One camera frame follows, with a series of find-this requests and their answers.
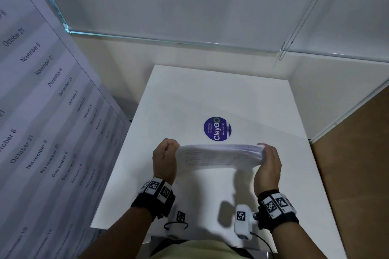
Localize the person's right hand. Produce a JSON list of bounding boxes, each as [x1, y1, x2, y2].
[[253, 143, 282, 197]]

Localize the person's left hand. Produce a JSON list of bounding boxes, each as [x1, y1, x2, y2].
[[152, 138, 180, 186]]

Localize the white printed paper sheets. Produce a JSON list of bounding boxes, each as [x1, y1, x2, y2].
[[175, 143, 267, 174]]

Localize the person's left forearm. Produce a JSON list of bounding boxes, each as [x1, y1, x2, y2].
[[77, 206, 154, 259]]

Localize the person's right forearm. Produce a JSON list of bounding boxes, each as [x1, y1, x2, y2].
[[272, 221, 329, 259]]

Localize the person's cream shirt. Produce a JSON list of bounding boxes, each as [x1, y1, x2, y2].
[[150, 239, 253, 259]]

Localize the black left wrist band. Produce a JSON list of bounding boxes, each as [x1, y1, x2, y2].
[[130, 177, 176, 220]]

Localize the black wrist band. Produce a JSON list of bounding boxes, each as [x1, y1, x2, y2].
[[256, 189, 300, 234], [130, 177, 176, 220]]

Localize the black right wrist band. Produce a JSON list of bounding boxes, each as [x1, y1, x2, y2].
[[256, 189, 300, 234]]

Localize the blue round sticker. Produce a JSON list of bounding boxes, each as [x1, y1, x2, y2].
[[203, 116, 232, 142]]

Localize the brown wooden board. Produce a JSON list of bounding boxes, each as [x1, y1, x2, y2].
[[310, 85, 389, 259]]

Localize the large printed calendar board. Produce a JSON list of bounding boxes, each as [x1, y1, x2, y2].
[[0, 0, 131, 259]]

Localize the black glass joint strip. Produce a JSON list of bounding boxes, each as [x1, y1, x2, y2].
[[279, 0, 341, 62]]

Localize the narrow frosted glass panel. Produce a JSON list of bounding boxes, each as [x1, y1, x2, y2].
[[282, 0, 389, 64]]

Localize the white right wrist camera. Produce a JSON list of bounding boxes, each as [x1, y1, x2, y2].
[[234, 204, 259, 240]]

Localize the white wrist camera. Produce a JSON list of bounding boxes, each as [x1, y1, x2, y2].
[[165, 204, 188, 238], [234, 204, 259, 240]]

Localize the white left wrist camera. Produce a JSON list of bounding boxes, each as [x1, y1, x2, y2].
[[165, 204, 188, 238]]

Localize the black left camera cable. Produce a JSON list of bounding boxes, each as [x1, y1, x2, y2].
[[163, 221, 189, 232]]

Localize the black camera cable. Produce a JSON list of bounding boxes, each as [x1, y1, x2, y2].
[[249, 231, 276, 259], [163, 221, 189, 232]]

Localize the black right camera cable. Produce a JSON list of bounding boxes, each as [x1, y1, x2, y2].
[[249, 231, 276, 259]]

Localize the white metal frame strip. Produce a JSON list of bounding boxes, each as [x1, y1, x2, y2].
[[308, 78, 389, 144]]

